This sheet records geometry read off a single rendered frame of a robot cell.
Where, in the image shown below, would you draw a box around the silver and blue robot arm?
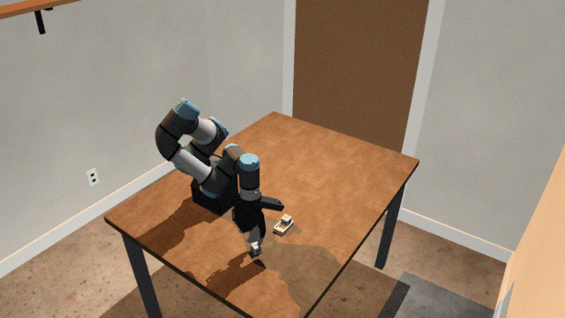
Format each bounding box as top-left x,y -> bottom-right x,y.
155,98 -> 260,201

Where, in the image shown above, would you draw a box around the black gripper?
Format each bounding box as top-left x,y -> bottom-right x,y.
232,192 -> 266,248

